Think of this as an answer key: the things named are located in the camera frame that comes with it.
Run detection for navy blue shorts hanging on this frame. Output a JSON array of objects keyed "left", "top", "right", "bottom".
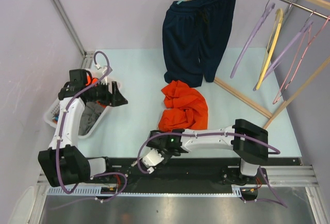
[{"left": 162, "top": 0, "right": 236, "bottom": 88}]

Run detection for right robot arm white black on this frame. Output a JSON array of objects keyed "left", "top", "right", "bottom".
[{"left": 141, "top": 119, "right": 269, "bottom": 183}]

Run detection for orange shorts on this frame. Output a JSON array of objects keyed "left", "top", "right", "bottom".
[{"left": 158, "top": 81, "right": 208, "bottom": 132}]

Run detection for pink hanger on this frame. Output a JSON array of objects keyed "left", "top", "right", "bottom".
[{"left": 272, "top": 15, "right": 329, "bottom": 105}]

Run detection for wooden clothes rack frame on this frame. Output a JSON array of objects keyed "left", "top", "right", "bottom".
[{"left": 186, "top": 0, "right": 330, "bottom": 129}]

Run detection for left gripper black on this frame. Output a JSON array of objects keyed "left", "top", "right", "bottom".
[{"left": 86, "top": 80, "right": 127, "bottom": 107}]

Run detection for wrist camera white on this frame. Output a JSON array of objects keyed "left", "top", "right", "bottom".
[
  {"left": 142, "top": 149, "right": 164, "bottom": 174},
  {"left": 94, "top": 66, "right": 112, "bottom": 82}
]

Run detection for yellow hanger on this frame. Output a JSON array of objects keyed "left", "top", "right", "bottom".
[{"left": 255, "top": 8, "right": 284, "bottom": 90}]

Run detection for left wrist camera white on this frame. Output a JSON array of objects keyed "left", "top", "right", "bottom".
[{"left": 94, "top": 66, "right": 112, "bottom": 82}]

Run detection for aluminium frame post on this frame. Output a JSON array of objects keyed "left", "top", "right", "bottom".
[{"left": 51, "top": 0, "right": 86, "bottom": 58}]

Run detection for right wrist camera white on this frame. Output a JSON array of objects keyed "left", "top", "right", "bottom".
[{"left": 142, "top": 149, "right": 164, "bottom": 174}]

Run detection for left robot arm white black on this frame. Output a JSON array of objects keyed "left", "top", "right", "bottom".
[{"left": 38, "top": 68, "right": 128, "bottom": 187}]

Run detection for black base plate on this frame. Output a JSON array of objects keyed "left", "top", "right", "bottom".
[{"left": 84, "top": 156, "right": 302, "bottom": 201}]

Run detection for grey garment in basket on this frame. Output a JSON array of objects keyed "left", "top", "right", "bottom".
[{"left": 78, "top": 102, "right": 105, "bottom": 136}]

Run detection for purple notched hanger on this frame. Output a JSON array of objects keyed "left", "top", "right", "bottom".
[{"left": 230, "top": 0, "right": 275, "bottom": 78}]

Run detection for white cable duct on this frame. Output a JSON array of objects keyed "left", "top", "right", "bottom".
[{"left": 47, "top": 184, "right": 258, "bottom": 199}]

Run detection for white laundry basket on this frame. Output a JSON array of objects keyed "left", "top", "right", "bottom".
[{"left": 44, "top": 67, "right": 128, "bottom": 138}]

